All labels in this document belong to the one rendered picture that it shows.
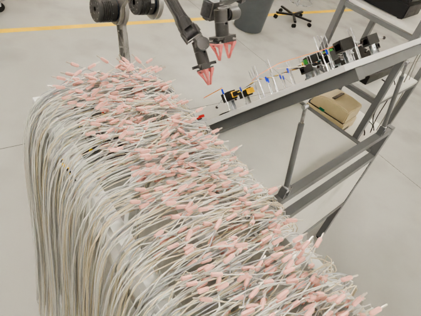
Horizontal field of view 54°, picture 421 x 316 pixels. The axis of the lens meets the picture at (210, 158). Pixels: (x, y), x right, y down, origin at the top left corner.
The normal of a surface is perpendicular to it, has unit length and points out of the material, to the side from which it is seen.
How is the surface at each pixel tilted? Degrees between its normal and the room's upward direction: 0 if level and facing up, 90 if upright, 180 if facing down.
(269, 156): 0
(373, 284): 0
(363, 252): 0
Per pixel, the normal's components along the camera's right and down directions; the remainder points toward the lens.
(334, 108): -0.67, 0.36
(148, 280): 0.23, -0.73
